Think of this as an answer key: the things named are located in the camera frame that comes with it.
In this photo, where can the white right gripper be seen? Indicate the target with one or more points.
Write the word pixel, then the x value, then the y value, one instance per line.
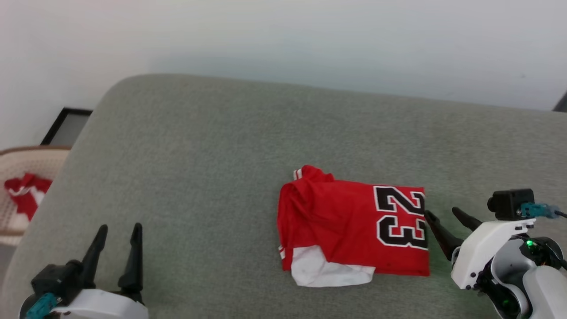
pixel 476 248

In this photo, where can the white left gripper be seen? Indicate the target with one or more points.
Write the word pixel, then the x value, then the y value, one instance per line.
pixel 102 308

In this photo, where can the red Bulls 23 jersey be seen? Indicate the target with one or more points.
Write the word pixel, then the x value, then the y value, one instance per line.
pixel 345 221

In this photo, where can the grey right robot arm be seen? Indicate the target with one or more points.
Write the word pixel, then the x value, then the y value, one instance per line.
pixel 545 288

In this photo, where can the red and white garment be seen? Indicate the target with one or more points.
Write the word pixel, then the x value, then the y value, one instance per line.
pixel 26 195

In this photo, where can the beige laundry basket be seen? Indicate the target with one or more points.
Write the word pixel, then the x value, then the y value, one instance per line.
pixel 26 164

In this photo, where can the black framed panel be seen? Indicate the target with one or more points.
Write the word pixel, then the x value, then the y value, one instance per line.
pixel 66 126

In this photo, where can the grey fabric sofa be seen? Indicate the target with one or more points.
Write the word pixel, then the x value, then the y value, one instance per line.
pixel 221 155

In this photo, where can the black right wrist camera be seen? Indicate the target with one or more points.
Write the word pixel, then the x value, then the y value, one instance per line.
pixel 509 204

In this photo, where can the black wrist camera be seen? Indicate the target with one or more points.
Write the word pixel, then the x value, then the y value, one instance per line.
pixel 509 204
pixel 57 279

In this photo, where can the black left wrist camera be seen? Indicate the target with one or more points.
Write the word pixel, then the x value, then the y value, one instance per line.
pixel 57 279

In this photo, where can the dark grey metal bracket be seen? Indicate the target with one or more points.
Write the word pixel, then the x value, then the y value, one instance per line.
pixel 561 103

